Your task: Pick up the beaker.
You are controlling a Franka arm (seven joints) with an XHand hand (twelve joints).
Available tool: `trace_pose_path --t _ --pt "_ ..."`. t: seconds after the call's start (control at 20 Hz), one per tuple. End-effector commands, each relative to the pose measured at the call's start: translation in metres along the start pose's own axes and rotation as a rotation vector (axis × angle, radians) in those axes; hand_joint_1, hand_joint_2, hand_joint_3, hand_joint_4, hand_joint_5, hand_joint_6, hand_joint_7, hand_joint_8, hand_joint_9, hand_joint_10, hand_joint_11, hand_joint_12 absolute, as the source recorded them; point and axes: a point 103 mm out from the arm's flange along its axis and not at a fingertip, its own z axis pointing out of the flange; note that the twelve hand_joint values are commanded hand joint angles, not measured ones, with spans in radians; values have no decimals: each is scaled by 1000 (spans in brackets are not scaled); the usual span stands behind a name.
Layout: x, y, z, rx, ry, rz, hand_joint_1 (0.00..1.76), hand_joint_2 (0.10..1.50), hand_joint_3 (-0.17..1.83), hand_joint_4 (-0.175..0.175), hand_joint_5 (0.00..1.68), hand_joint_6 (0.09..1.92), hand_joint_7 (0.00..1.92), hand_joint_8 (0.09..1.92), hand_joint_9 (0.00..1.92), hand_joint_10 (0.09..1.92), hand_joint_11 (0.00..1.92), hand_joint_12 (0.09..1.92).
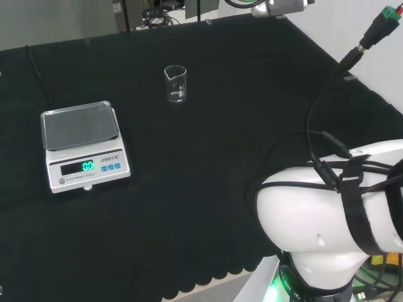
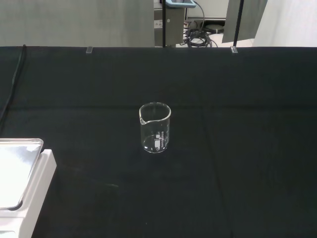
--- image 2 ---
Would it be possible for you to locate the grey hanging panel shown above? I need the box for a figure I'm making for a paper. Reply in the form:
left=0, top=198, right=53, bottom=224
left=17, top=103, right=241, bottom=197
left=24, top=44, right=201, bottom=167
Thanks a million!
left=221, top=0, right=269, bottom=44

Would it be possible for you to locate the black cable bundle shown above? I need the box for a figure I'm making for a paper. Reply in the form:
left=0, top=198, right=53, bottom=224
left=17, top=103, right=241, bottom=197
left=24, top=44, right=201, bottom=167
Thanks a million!
left=182, top=20, right=220, bottom=48

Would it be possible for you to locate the black bench cloth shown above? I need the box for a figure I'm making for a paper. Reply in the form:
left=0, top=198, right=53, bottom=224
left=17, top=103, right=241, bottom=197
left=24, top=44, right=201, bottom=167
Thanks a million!
left=0, top=45, right=317, bottom=238

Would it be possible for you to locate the black balance power cable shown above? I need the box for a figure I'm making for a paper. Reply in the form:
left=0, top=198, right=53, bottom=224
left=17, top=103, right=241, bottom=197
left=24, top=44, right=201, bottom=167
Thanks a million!
left=0, top=44, right=27, bottom=120

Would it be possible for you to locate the white electronic balance steel pan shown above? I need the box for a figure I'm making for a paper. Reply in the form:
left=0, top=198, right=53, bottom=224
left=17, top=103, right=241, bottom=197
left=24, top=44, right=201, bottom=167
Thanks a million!
left=0, top=138, right=57, bottom=238

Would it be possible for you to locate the grey metal cabinet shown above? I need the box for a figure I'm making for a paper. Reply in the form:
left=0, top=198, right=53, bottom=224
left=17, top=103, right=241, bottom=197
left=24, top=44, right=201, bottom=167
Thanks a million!
left=154, top=0, right=187, bottom=48

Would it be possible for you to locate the black tripod pole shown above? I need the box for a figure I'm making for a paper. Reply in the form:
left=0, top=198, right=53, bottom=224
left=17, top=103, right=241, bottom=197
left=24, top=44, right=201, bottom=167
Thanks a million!
left=233, top=0, right=243, bottom=48
left=161, top=0, right=166, bottom=48

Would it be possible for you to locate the blue-rimmed device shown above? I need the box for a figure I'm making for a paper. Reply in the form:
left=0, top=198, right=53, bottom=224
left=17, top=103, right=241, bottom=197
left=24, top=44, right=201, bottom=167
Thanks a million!
left=165, top=0, right=197, bottom=8

